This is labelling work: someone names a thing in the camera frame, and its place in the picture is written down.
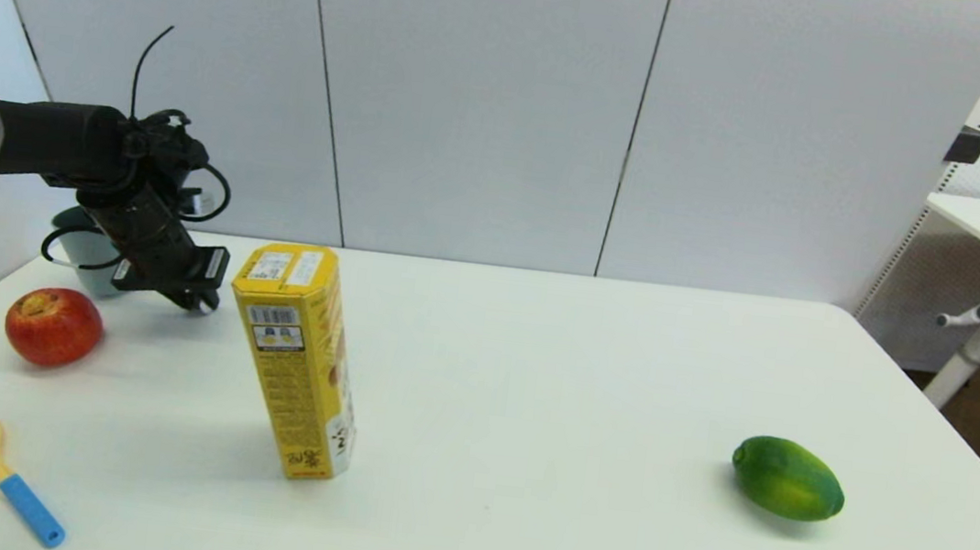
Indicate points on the black clamp on pegboard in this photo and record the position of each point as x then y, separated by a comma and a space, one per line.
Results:
966, 145

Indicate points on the light blue cup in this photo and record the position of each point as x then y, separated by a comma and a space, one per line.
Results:
82, 254

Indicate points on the green mango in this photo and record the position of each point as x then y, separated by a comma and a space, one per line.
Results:
788, 480

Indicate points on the yellow carton box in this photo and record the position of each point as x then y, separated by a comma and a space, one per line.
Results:
299, 373

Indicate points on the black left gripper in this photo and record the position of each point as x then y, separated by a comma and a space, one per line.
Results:
152, 241

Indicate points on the dark coffee capsule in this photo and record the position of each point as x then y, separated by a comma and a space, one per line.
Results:
212, 301

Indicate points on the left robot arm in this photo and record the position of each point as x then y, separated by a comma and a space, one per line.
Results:
53, 138

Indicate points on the red apple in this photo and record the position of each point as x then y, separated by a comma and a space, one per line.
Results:
53, 329

